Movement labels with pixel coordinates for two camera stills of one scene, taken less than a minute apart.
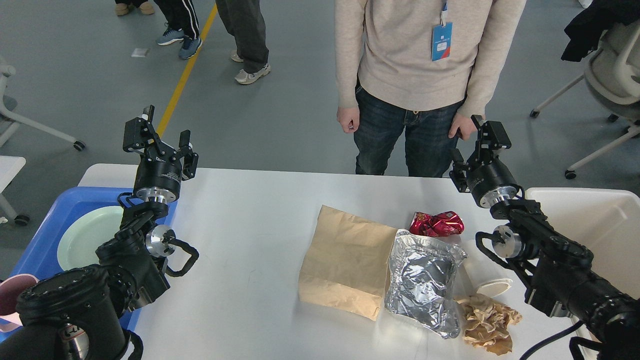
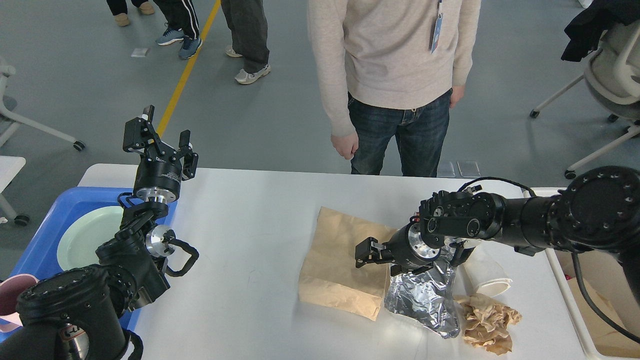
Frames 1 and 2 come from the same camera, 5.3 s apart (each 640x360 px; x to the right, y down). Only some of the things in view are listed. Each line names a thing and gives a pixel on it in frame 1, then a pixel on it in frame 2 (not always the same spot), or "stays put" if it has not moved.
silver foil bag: [420, 282] stays put
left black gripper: [158, 177] stays put
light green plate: [85, 231] stays put
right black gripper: [491, 183] to [405, 251]
